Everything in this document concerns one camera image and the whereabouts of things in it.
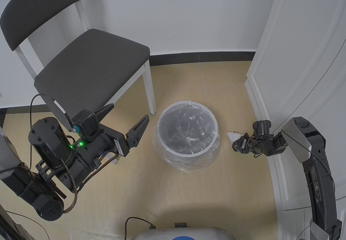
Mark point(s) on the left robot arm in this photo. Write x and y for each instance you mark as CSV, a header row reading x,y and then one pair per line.
x,y
46,139

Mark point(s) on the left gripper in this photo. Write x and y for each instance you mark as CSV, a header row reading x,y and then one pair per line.
x,y
100,149

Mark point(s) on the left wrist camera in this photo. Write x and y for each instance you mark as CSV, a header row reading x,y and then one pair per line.
x,y
89,125

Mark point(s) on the grey and white chair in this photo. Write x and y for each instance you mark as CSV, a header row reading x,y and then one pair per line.
x,y
92,71

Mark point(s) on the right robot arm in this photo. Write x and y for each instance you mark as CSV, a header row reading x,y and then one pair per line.
x,y
319,166

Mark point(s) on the black plastic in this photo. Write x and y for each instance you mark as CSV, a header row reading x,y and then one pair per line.
x,y
236,146

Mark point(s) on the white trash bin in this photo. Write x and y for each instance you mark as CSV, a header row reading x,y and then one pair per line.
x,y
186,157

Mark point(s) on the clear plastic bag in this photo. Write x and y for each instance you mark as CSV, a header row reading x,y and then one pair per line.
x,y
189,136

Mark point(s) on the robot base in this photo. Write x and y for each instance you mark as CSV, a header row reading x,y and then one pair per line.
x,y
162,235

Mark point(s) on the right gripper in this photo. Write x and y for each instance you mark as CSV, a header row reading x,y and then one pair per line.
x,y
248,145

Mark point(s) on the white wardrobe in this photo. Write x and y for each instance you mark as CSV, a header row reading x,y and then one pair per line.
x,y
302,44

